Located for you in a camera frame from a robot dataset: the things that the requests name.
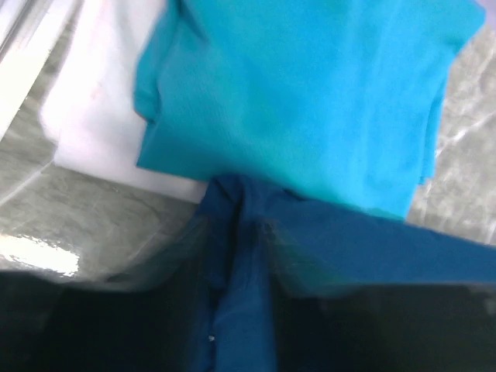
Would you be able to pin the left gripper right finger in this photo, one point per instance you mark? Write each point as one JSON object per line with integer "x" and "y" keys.
{"x": 392, "y": 298}

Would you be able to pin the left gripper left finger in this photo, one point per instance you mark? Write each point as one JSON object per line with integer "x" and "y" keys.
{"x": 152, "y": 316}

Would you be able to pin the dark blue t-shirt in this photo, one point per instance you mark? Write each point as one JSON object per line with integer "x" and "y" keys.
{"x": 238, "y": 210}

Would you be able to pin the white folded t-shirt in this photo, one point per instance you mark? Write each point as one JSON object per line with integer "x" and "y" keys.
{"x": 88, "y": 113}

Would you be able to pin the teal folded t-shirt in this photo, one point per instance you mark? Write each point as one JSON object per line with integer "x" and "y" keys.
{"x": 335, "y": 100}

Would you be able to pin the aluminium frame rail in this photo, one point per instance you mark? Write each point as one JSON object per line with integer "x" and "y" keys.
{"x": 29, "y": 32}

